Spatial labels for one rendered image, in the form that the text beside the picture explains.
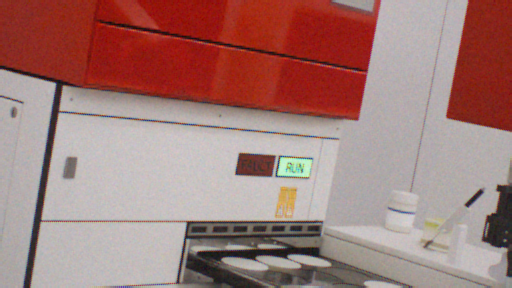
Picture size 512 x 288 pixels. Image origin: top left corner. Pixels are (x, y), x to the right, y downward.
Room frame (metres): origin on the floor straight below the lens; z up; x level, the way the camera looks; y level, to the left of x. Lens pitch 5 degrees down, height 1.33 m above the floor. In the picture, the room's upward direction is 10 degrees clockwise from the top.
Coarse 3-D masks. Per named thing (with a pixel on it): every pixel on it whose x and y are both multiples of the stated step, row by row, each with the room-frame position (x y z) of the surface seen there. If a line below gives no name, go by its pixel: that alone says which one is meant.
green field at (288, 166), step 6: (282, 162) 2.21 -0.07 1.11; (288, 162) 2.22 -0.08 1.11; (294, 162) 2.24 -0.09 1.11; (300, 162) 2.26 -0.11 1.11; (306, 162) 2.27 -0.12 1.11; (282, 168) 2.21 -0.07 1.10; (288, 168) 2.23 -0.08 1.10; (294, 168) 2.24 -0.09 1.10; (300, 168) 2.26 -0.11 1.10; (306, 168) 2.27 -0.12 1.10; (282, 174) 2.22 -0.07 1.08; (288, 174) 2.23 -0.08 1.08; (294, 174) 2.25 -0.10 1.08; (300, 174) 2.26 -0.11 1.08; (306, 174) 2.28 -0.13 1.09
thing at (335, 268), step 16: (208, 256) 2.08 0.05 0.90; (224, 256) 2.11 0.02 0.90; (240, 256) 2.14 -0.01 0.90; (256, 256) 2.18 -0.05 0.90; (272, 256) 2.21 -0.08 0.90; (256, 272) 2.01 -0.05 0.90; (272, 272) 2.04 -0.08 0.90; (288, 272) 2.07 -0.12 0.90; (304, 272) 2.10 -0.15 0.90; (320, 272) 2.13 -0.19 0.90; (336, 272) 2.16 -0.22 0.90; (352, 272) 2.19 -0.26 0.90
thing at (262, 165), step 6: (240, 156) 2.11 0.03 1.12; (246, 156) 2.12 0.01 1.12; (252, 156) 2.13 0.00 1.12; (258, 156) 2.15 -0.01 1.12; (264, 156) 2.16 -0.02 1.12; (240, 162) 2.11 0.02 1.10; (246, 162) 2.12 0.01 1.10; (252, 162) 2.14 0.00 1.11; (258, 162) 2.15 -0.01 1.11; (264, 162) 2.17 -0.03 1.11; (270, 162) 2.18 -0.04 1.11; (240, 168) 2.11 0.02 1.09; (246, 168) 2.12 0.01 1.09; (252, 168) 2.14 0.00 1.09; (258, 168) 2.15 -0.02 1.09; (264, 168) 2.17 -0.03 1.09; (270, 168) 2.18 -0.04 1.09; (264, 174) 2.17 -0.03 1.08; (270, 174) 2.18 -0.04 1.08
